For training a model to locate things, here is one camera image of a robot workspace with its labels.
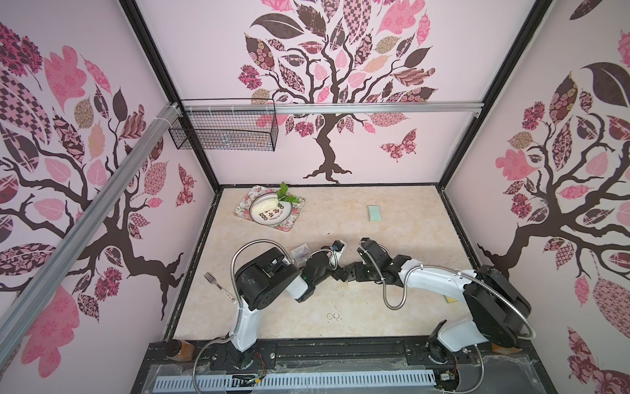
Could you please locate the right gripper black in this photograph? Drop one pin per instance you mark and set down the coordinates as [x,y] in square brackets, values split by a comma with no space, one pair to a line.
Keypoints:
[364,271]

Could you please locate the amber spice jar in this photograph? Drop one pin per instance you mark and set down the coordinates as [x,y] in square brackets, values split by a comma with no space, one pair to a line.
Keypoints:
[505,351]
[179,350]

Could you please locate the aluminium rail back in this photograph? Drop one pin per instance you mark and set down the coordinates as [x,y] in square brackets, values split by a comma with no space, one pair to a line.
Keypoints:
[338,108]

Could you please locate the green leaf sprig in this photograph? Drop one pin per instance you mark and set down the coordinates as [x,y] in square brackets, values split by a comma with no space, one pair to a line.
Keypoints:
[284,196]

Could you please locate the aluminium rail left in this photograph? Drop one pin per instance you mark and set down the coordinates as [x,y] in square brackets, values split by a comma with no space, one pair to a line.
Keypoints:
[24,311]

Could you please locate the silver fork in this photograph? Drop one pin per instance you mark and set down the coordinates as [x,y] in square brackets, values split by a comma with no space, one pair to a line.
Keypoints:
[213,281]

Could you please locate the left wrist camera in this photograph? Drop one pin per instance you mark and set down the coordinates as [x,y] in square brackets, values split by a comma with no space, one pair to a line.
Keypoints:
[338,246]

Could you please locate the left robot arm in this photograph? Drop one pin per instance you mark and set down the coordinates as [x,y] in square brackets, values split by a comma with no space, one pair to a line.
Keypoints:
[263,279]

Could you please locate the floral square tray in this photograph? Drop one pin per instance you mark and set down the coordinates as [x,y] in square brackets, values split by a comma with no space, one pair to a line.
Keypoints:
[242,209]

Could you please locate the black wire basket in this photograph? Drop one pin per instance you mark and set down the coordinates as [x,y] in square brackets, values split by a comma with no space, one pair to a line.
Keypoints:
[241,124]

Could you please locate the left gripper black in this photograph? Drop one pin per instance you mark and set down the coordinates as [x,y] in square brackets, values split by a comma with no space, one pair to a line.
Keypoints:
[339,275]

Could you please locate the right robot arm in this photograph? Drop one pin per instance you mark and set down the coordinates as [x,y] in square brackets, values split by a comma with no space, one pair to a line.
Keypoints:
[497,312]

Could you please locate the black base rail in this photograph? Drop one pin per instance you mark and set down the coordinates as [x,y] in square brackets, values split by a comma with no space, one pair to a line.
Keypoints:
[413,351]

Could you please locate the floral round plate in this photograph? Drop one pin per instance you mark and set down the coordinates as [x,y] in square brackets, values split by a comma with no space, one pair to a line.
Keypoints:
[268,211]

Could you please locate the aluminium rail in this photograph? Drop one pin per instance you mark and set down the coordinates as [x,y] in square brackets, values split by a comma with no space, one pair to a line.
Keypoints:
[24,311]
[338,108]

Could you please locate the white gift box near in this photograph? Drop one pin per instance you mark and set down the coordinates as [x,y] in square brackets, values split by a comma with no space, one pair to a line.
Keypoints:
[300,255]

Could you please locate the left amber spice jar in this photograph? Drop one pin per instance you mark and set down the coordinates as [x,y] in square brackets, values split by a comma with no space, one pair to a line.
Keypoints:
[179,350]

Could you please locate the yellow sponge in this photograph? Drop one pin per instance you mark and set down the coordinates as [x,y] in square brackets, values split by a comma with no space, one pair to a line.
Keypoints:
[450,300]

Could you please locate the white cable duct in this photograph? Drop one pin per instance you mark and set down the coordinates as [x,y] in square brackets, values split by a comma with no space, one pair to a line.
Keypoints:
[325,380]

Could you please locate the right amber spice jar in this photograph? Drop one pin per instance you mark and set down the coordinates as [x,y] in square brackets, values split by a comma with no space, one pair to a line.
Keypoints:
[505,351]

